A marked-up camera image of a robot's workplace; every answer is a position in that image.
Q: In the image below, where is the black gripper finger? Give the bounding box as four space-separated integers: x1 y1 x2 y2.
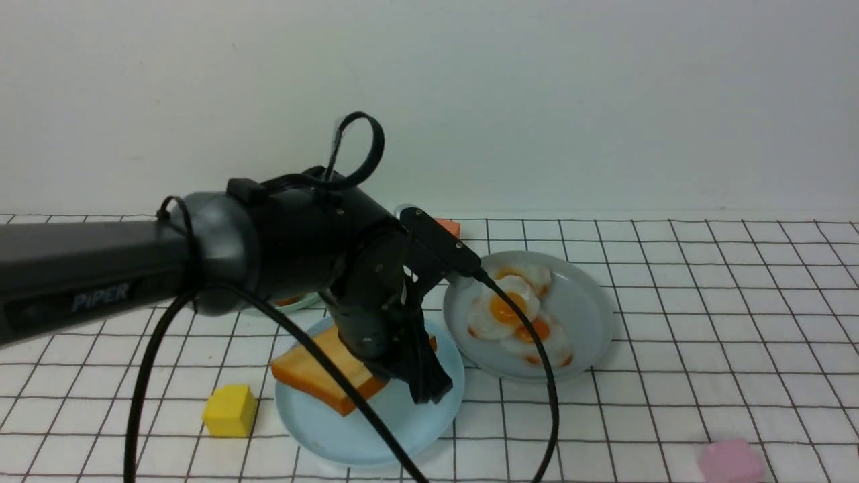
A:
400 315 453 405

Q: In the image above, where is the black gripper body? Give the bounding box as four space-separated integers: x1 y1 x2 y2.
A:
322 229 430 381

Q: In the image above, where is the fried egg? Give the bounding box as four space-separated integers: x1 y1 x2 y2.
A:
500 312 574 369
492 262 552 299
466 273 541 341

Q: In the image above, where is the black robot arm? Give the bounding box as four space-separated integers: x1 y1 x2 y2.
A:
1 167 453 403

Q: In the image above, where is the green bread plate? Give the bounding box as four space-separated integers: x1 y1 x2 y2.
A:
241 292 320 317

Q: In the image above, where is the light blue centre plate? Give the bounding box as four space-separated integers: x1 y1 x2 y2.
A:
274 314 466 468

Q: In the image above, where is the orange cube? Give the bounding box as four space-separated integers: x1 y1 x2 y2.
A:
434 218 461 239

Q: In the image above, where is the grey-blue egg plate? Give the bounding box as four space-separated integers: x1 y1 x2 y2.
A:
443 251 617 383

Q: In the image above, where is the yellow cube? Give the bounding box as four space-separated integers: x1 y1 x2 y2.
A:
202 384 258 438

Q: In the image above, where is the pink cube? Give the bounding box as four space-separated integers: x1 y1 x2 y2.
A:
697 438 765 482

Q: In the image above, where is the white checkered tablecloth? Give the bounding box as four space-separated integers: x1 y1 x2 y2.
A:
1 217 858 482

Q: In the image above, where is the black cable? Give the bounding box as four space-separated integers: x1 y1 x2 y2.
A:
123 111 560 483

